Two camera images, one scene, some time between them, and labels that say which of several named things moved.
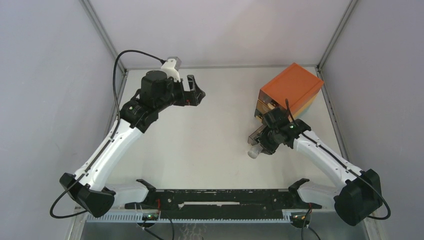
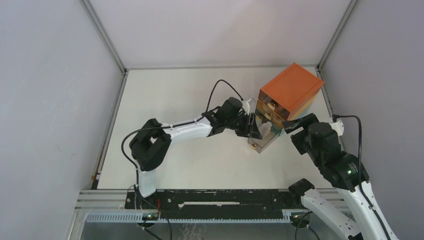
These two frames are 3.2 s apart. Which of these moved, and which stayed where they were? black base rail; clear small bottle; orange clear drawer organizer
Moved: clear small bottle
Stayed: black base rail; orange clear drawer organizer
